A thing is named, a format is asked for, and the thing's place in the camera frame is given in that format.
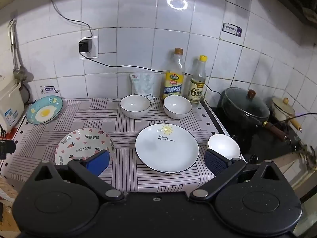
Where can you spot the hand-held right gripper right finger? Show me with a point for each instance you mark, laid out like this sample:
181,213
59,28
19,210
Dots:
215,163

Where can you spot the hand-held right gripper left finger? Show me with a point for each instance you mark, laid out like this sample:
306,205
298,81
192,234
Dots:
99,162

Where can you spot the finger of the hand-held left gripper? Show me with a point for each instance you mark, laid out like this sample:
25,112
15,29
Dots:
6,150

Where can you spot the small smooth white bowl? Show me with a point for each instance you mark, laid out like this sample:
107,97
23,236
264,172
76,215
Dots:
223,143

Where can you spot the pink heart print plate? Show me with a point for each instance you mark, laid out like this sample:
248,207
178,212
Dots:
81,141

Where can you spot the pink striped tablecloth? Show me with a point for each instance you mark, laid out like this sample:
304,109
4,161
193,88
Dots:
123,129

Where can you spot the black stove top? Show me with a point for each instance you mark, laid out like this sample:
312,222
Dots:
260,141

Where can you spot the white sun print plate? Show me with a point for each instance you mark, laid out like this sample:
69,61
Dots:
167,151

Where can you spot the white kitchen appliance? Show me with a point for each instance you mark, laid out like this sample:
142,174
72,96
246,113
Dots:
10,99

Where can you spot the blue egg print plate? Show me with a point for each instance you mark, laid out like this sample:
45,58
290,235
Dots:
44,110

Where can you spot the black wok with lid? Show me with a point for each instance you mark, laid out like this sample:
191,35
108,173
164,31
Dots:
242,104

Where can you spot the white ribbed bowl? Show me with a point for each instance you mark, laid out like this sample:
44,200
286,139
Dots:
177,106
135,105

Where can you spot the hanging metal ladle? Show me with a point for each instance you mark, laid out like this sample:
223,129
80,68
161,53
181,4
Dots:
17,72

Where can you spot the clear vinegar bottle yellow cap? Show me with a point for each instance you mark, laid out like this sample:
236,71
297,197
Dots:
197,86

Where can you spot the white plastic bag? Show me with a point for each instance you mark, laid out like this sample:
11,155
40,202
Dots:
142,85

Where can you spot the yellow label cooking wine bottle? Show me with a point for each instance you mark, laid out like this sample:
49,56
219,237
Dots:
174,79

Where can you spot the black charger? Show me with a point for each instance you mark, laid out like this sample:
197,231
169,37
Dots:
85,45

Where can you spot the black range hood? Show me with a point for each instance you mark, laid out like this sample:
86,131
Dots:
297,2

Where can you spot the small blue wall sticker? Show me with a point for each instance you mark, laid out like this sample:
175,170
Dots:
49,89

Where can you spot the white wall socket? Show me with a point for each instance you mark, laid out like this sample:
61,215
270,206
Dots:
95,54

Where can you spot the purple white wall sticker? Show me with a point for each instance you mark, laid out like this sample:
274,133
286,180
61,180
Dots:
232,29

